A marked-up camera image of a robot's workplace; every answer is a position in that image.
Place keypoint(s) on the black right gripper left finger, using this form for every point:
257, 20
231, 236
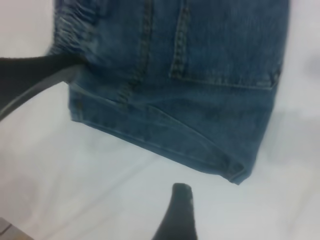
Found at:
22, 75

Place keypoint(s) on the blue denim jeans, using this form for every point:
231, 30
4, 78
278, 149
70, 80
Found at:
187, 87

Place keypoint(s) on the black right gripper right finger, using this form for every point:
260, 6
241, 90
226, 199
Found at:
178, 215

